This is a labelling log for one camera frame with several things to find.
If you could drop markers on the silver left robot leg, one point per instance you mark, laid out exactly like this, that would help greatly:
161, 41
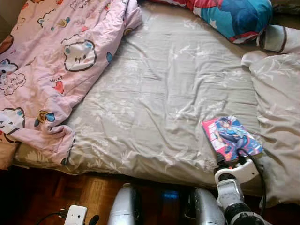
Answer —
122, 206

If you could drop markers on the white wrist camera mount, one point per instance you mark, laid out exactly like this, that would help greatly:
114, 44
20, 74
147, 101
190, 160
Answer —
246, 173
76, 215

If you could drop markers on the silver robot leg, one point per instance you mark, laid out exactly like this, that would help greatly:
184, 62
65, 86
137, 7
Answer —
122, 206
208, 211

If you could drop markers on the colourful comic book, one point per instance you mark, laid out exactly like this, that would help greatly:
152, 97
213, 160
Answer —
229, 136

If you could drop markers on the grey floral duvet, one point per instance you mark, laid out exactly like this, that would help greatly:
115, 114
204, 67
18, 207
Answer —
281, 117

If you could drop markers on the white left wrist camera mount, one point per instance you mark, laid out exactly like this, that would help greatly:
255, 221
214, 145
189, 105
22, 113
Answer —
76, 215

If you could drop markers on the pink cartoon print quilt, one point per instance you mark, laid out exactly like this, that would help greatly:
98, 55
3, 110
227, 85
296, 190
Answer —
61, 70

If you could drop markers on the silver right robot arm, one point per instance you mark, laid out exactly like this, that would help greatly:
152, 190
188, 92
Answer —
229, 192

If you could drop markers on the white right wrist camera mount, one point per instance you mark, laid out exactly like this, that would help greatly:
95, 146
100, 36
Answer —
246, 173

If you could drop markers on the red white blue striped pillow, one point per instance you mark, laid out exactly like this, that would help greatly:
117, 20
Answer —
225, 18

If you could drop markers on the silver right robot leg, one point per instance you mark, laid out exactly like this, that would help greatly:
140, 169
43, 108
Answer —
208, 211

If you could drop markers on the grey floral bed sheet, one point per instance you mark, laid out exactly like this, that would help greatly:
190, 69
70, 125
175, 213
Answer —
164, 93

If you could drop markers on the flat grey floral pillow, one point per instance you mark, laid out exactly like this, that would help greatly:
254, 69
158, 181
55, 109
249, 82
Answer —
287, 5

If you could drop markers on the white bolster with dark stripe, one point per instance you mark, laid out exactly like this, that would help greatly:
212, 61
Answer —
281, 38

